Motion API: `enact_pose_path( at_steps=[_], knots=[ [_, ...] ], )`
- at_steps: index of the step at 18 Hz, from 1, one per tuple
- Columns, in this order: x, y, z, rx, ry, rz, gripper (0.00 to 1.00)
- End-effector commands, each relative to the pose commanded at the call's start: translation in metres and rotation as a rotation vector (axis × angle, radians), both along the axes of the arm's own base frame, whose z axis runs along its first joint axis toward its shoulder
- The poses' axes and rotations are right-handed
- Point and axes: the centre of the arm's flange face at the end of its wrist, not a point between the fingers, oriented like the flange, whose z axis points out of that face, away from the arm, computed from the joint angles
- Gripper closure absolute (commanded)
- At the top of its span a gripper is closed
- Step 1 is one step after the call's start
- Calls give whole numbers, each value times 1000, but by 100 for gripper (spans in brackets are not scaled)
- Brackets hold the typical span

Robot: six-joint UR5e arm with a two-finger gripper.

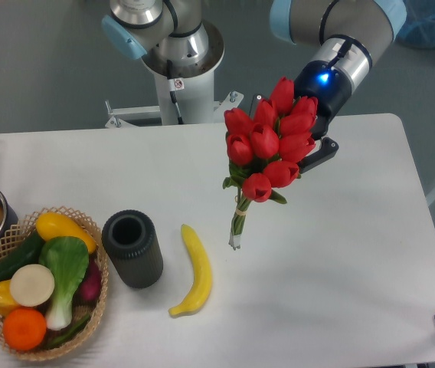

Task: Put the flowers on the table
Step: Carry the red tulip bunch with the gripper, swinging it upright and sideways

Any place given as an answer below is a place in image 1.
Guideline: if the orange fruit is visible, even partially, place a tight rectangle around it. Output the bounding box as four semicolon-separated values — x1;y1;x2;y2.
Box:
2;308;47;351

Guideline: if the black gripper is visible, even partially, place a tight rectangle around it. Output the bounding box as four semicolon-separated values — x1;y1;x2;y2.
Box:
249;61;352;173

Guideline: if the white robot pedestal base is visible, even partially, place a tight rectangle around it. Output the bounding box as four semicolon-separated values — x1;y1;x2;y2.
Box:
102;16;244;126

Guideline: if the green chili pepper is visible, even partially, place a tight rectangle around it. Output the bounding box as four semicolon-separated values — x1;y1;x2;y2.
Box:
44;314;91;350

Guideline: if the green bok choy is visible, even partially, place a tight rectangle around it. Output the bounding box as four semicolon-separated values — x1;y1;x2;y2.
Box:
39;236;89;331

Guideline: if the yellow squash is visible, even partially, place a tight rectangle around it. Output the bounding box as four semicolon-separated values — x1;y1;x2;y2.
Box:
35;212;97;254

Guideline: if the yellow bell pepper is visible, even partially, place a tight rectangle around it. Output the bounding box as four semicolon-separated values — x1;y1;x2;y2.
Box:
0;280;21;317

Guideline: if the purple eggplant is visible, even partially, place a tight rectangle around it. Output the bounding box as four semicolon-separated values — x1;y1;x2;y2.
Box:
78;258;102;302

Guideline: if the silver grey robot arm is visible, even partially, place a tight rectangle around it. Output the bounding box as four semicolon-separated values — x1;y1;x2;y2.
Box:
101;1;407;172

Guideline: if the woven wicker basket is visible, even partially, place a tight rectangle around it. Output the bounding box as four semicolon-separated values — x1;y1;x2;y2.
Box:
0;206;109;362

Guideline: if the yellow banana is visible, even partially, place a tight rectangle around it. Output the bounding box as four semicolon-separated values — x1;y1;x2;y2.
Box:
168;224;213;317

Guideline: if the white round radish slice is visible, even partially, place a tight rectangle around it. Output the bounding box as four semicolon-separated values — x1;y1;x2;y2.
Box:
9;264;54;307

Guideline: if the dark grey ribbed vase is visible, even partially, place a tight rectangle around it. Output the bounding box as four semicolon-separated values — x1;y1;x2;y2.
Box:
102;209;163;289

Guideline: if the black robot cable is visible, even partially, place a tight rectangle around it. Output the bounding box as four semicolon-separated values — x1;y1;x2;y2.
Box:
165;59;185;125

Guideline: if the dark green cucumber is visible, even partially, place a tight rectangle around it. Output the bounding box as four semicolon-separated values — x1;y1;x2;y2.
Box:
0;231;44;282

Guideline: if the red tulip bouquet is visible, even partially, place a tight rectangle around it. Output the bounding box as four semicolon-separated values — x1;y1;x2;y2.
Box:
222;77;318;250

